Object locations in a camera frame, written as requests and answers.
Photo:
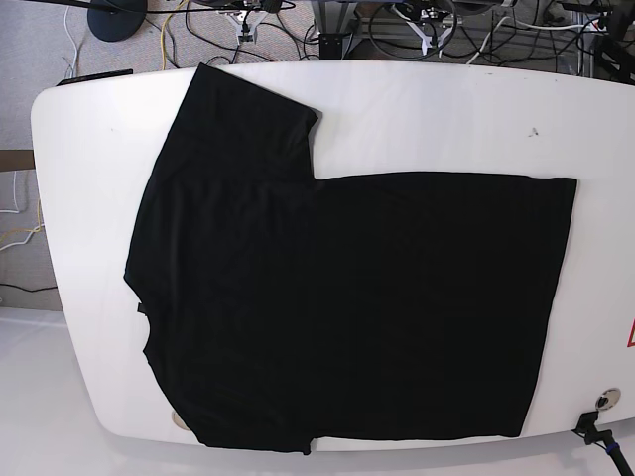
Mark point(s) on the red warning sticker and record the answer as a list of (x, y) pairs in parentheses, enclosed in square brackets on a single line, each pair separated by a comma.
[(631, 339)]

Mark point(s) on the black table leg block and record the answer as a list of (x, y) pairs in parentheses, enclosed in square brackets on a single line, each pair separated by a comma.
[(333, 46)]

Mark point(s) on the black clamp with cable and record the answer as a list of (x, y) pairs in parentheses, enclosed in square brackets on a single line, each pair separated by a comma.
[(588, 432)]

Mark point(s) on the table cable grommet right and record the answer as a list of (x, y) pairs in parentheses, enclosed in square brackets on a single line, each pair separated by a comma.
[(608, 399)]

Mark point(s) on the black T-shirt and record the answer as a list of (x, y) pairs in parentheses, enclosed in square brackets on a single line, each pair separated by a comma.
[(284, 308)]

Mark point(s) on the round dark stand base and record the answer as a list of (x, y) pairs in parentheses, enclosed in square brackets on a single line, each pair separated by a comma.
[(115, 21)]

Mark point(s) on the table cable grommet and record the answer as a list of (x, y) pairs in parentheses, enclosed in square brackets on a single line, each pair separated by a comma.
[(608, 399), (178, 421)]

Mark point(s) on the table cable grommet left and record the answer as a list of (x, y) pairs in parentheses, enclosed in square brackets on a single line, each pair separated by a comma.
[(178, 421)]

